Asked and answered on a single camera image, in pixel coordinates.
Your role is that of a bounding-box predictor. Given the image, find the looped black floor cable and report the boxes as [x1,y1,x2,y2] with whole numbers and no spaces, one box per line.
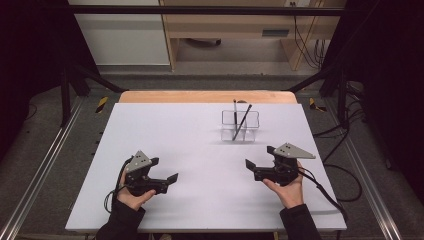
[321,126,364,203]

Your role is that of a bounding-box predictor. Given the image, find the black floor cables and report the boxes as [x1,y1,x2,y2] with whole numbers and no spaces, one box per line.
[313,81,366,138]

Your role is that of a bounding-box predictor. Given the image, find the thin black pen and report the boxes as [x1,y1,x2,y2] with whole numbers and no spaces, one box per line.
[231,103,253,142]

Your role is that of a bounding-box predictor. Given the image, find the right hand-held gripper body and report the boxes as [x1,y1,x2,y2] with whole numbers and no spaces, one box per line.
[253,142,317,187]

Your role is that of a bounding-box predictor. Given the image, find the yellow black tape marker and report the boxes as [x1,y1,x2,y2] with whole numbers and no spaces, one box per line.
[95,95,110,114]
[308,97,328,113]

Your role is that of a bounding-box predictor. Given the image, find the person's right hand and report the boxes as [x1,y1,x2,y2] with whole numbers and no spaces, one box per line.
[262,160,306,210]

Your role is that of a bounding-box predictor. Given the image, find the right hand-held gripper cable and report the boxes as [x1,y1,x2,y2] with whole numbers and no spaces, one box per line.
[298,166,349,224]

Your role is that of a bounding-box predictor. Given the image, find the clear acrylic organizer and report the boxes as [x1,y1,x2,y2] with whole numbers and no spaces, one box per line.
[220,109,261,143]

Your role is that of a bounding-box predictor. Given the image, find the black cable bundle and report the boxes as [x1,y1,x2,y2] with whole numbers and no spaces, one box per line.
[289,1,329,70]

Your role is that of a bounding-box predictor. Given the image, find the beige wooden desk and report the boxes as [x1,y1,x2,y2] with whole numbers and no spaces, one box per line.
[159,0,348,73]

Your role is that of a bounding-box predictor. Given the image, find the white cabinet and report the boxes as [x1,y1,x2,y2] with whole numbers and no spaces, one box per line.
[68,0,171,67]

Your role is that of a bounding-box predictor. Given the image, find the black metal crossbar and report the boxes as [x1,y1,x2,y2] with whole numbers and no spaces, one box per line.
[66,4,346,17]

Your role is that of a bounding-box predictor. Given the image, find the person's left hand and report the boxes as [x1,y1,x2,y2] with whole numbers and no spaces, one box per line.
[116,168,158,212]

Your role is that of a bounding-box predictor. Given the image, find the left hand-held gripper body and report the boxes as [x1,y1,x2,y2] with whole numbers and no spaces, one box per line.
[124,150,169,197]

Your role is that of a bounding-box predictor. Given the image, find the black metal stand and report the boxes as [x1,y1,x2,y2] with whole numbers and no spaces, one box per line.
[59,59,129,128]
[286,63,351,129]

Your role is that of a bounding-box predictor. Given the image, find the black curtain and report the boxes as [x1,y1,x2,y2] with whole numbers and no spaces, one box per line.
[319,0,424,208]
[0,0,101,161]

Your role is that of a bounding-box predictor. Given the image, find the light wooden table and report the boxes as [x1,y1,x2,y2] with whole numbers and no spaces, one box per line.
[118,89,298,105]

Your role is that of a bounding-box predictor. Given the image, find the grey desk handle plate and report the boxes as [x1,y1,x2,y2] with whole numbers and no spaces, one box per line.
[261,29,290,38]

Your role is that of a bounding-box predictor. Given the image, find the aluminium floor rail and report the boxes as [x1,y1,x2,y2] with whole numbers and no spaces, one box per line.
[324,98,406,240]
[0,96,84,240]

